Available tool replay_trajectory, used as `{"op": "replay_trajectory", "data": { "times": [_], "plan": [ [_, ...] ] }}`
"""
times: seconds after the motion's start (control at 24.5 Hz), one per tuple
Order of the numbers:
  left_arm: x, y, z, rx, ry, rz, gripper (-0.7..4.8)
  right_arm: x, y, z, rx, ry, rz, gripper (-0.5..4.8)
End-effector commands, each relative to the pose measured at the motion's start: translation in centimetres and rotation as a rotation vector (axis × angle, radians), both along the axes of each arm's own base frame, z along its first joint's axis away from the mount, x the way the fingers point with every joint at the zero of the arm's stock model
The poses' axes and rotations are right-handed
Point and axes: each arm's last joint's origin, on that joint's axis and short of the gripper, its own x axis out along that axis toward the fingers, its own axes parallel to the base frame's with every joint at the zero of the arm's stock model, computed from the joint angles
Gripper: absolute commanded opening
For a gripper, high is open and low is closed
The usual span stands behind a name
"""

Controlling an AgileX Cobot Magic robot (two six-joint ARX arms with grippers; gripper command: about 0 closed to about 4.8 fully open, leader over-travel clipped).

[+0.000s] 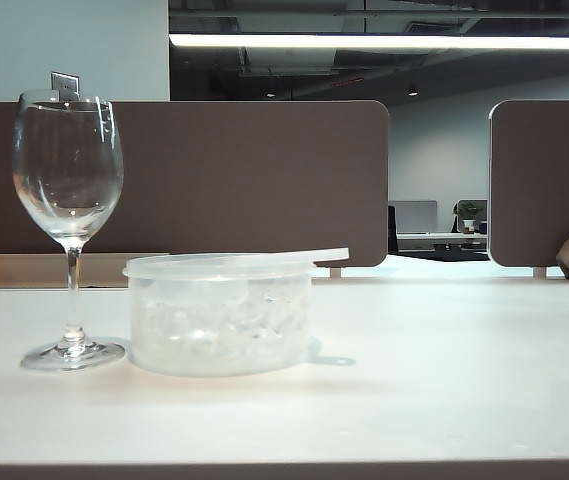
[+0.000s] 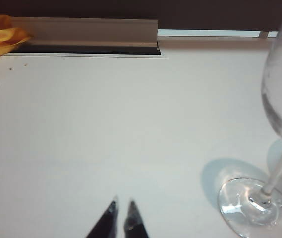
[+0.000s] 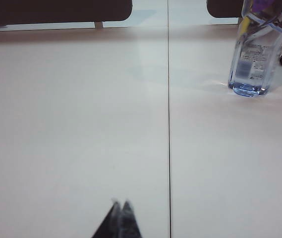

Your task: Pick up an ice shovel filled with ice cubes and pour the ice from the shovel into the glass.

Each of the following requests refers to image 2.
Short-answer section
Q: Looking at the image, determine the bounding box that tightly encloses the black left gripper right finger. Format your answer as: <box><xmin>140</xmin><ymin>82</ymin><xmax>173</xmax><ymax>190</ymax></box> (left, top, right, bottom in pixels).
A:
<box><xmin>122</xmin><ymin>197</ymin><xmax>151</xmax><ymax>238</ymax></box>

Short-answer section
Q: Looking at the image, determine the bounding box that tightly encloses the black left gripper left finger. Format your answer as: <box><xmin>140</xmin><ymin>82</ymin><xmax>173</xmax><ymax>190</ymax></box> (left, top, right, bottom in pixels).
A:
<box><xmin>85</xmin><ymin>195</ymin><xmax>119</xmax><ymax>238</ymax></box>

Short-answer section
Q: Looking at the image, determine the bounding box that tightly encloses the clear stemmed wine glass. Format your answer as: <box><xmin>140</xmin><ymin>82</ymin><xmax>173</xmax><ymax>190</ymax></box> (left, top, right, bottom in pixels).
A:
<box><xmin>217</xmin><ymin>0</ymin><xmax>282</xmax><ymax>238</ymax></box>

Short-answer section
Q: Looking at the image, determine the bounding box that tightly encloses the long brown desk partition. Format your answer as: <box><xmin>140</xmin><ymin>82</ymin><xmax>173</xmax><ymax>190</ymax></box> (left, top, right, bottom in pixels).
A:
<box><xmin>0</xmin><ymin>0</ymin><xmax>282</xmax><ymax>30</ymax></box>

